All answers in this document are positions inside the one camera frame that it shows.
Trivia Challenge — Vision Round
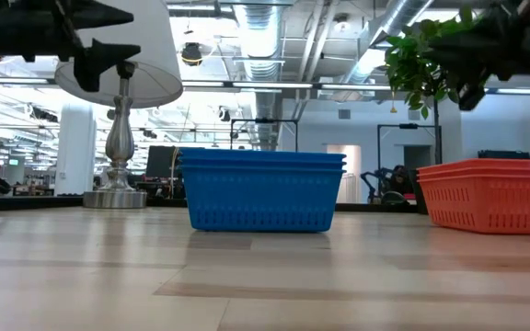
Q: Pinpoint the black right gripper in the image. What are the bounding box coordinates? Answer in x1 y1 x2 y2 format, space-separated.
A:
428 0 530 112

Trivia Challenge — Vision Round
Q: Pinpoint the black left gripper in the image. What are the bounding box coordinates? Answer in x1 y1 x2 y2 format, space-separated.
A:
0 0 143 93

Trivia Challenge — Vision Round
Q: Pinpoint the black plastic slotted basket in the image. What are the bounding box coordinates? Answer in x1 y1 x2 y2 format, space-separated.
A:
478 149 530 161

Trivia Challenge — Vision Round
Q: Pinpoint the blue plastic slotted basket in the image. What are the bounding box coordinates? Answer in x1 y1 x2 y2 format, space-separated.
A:
178 160 348 170
179 147 347 164
179 165 346 233

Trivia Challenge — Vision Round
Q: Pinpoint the green leafy potted plant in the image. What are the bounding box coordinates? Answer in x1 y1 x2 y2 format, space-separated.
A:
383 3 478 166

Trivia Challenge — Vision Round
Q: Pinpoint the black ceiling-mounted device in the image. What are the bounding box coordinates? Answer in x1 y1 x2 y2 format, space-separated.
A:
180 41 204 68

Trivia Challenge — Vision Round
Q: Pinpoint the silver table lamp white shade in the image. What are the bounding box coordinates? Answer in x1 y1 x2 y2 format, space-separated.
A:
53 0 185 211

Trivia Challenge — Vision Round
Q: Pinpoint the white round column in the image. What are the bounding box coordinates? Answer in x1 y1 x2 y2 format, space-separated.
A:
54 102 98 197

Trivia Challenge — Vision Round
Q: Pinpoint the black computer monitor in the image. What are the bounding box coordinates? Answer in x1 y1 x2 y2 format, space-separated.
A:
144 145 179 180

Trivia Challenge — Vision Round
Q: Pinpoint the black metal frame stand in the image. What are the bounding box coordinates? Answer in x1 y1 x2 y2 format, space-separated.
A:
376 122 443 203

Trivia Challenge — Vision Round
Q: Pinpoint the silver ceiling ventilation duct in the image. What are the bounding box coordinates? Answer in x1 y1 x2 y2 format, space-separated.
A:
233 0 289 152

